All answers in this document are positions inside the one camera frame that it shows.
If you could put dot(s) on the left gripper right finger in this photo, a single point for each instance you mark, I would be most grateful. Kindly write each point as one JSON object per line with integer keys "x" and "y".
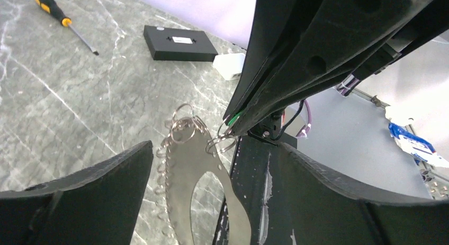
{"x": 328, "y": 207}

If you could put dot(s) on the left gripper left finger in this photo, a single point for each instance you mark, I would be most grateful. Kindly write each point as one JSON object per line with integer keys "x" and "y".
{"x": 96, "y": 205}

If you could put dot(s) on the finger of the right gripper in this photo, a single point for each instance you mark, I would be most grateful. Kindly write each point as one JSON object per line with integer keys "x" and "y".
{"x": 277, "y": 28}
{"x": 342, "y": 35}

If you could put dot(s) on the large metal key ring plate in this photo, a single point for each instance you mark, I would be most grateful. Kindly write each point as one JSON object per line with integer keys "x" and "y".
{"x": 188, "y": 152}

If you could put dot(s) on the green key tag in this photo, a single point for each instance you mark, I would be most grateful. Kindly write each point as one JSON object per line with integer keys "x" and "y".
{"x": 234, "y": 119}

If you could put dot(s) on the white power adapter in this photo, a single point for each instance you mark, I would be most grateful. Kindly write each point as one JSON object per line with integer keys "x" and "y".
{"x": 229, "y": 66}

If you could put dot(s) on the black box right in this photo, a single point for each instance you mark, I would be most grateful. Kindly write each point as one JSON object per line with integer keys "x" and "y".
{"x": 171, "y": 44}

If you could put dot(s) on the blue white packet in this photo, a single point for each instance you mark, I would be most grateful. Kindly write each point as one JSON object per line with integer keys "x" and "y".
{"x": 416, "y": 146}

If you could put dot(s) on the orange black screwdriver right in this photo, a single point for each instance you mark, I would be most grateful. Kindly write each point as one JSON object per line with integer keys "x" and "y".
{"x": 53, "y": 9}

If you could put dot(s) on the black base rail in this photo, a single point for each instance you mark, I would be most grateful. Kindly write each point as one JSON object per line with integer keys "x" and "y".
{"x": 256, "y": 181}

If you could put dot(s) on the aluminium frame rail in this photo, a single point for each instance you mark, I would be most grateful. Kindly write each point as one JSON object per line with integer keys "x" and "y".
{"x": 435, "y": 181}

